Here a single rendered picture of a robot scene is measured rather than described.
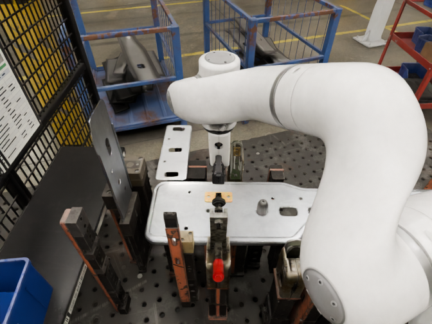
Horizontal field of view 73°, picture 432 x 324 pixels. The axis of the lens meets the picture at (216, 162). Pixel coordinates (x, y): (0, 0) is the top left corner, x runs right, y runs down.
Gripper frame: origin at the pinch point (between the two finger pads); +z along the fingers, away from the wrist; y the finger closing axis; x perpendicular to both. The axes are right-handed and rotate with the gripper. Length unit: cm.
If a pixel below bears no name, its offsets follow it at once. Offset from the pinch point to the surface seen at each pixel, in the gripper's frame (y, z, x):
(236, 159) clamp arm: 10.3, 6.2, -5.6
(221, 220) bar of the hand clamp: -22.4, -8.2, -0.6
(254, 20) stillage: 170, 19, -27
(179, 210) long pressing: -5.0, 12.4, 11.2
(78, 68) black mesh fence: 52, -3, 55
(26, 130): 9, -6, 54
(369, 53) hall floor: 328, 113, -203
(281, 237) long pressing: -13.8, 12.3, -17.0
